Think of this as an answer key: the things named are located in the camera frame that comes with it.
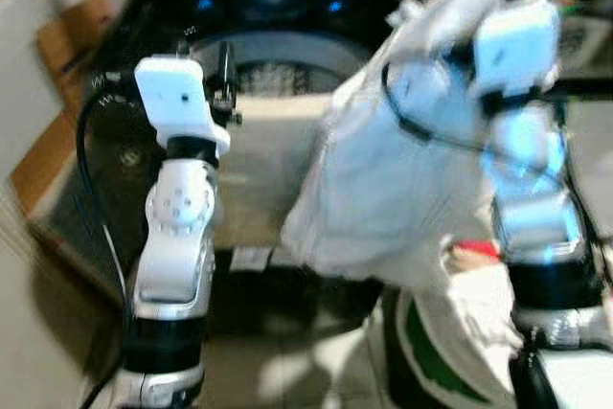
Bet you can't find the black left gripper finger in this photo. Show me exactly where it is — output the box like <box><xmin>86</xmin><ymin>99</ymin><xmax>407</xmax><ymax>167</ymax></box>
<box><xmin>215</xmin><ymin>38</ymin><xmax>238</xmax><ymax>94</ymax></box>

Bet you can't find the off-white stitched garment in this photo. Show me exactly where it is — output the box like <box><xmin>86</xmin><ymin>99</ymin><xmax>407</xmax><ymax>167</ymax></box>
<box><xmin>280</xmin><ymin>0</ymin><xmax>514</xmax><ymax>288</ymax></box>

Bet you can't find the black washing machine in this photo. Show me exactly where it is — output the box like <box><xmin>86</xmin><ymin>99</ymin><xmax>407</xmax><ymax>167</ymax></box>
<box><xmin>27</xmin><ymin>0</ymin><xmax>578</xmax><ymax>335</ymax></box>

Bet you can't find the beige towel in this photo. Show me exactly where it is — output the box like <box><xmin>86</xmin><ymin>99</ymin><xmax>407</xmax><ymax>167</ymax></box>
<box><xmin>205</xmin><ymin>92</ymin><xmax>338</xmax><ymax>250</ymax></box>

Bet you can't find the brown printed cardboard box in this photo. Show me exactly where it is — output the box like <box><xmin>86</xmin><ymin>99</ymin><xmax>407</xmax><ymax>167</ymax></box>
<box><xmin>35</xmin><ymin>0</ymin><xmax>117</xmax><ymax>115</ymax></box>

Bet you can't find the white care label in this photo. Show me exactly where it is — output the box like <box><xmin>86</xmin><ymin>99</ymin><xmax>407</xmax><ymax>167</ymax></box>
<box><xmin>273</xmin><ymin>247</ymin><xmax>300</xmax><ymax>268</ymax></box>
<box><xmin>229</xmin><ymin>245</ymin><xmax>275</xmax><ymax>273</ymax></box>

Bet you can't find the flat brown cardboard sheet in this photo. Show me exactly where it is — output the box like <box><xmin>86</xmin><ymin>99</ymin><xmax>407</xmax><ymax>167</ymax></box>
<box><xmin>9</xmin><ymin>106</ymin><xmax>79</xmax><ymax>220</ymax></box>

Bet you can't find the red garment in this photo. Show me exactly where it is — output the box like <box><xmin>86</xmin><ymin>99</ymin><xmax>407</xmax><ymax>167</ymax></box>
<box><xmin>457</xmin><ymin>239</ymin><xmax>502</xmax><ymax>260</ymax></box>

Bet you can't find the white laundry bag green print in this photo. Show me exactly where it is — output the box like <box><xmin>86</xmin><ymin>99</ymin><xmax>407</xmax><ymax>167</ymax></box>
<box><xmin>368</xmin><ymin>237</ymin><xmax>524</xmax><ymax>409</ymax></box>

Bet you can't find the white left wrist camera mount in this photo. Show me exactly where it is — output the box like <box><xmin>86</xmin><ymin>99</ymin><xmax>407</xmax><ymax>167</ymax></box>
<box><xmin>133</xmin><ymin>56</ymin><xmax>232</xmax><ymax>157</ymax></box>

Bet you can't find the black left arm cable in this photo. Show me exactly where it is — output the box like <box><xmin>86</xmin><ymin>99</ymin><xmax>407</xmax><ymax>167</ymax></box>
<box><xmin>74</xmin><ymin>72</ymin><xmax>141</xmax><ymax>409</ymax></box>

